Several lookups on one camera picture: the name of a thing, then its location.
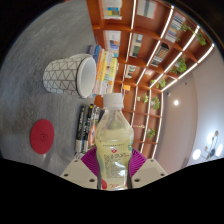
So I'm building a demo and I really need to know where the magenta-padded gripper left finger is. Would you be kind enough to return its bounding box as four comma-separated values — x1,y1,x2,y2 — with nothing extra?
59,147,101,190

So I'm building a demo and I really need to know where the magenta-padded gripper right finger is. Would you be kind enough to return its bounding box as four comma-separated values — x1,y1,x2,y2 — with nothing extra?
128,148,168,190

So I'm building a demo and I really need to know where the yellow drink bottle white cap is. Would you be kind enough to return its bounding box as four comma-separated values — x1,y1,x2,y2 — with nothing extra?
94,92,135,191

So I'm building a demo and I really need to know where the dark book stack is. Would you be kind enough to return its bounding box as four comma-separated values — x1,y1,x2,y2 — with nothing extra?
73,103,105,155

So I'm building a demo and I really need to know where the flat round red coaster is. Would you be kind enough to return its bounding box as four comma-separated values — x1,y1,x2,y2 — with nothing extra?
29,118,56,155

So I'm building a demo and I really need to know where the multi-bulb ceiling lamp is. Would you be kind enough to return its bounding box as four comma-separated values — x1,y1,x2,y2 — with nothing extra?
191,129,224,163

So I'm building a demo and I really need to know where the white triangle-patterned cup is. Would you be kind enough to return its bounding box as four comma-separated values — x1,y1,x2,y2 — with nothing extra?
42,53,98,99

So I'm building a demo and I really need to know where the colourful book stack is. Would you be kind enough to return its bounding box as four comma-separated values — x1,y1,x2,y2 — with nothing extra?
87,44,120,98

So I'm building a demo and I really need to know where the orange wooden shelf unit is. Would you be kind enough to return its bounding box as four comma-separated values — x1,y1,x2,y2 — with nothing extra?
85,0,216,160

